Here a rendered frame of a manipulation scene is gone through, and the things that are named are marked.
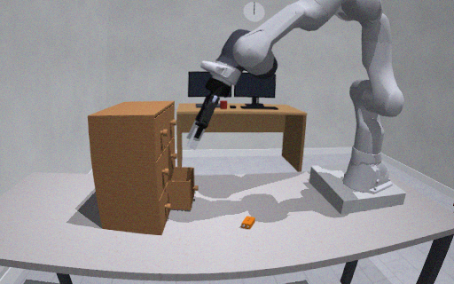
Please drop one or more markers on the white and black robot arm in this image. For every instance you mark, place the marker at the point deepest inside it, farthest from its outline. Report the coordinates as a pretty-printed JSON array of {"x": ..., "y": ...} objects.
[{"x": 366, "y": 170}]

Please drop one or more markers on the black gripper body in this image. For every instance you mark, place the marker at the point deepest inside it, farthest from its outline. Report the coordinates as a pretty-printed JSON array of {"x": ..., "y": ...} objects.
[{"x": 217, "y": 87}]

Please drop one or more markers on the brown wooden chest of drawers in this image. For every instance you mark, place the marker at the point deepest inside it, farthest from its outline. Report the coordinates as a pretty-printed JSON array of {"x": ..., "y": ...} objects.
[{"x": 122, "y": 151}]

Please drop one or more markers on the orange nine-volt battery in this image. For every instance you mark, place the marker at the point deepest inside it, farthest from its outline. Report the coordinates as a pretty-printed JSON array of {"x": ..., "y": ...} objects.
[{"x": 248, "y": 222}]

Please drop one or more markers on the brown wooden drawer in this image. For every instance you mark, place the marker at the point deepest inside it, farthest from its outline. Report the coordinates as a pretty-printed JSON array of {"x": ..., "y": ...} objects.
[
  {"x": 180, "y": 188},
  {"x": 171, "y": 153},
  {"x": 160, "y": 136},
  {"x": 164, "y": 206},
  {"x": 169, "y": 122},
  {"x": 161, "y": 167}
]

